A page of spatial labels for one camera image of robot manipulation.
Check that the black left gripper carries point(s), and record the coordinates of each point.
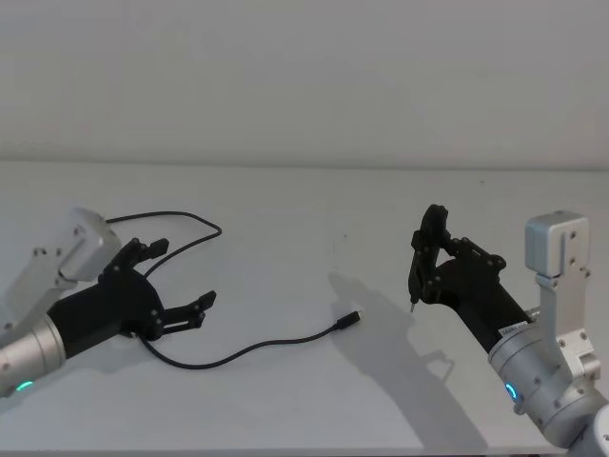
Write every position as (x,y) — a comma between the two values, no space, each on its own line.
(114,304)

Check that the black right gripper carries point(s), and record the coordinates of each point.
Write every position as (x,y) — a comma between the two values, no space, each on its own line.
(476,295)

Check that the white table cloth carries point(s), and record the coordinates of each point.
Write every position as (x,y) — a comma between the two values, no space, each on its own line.
(285,409)

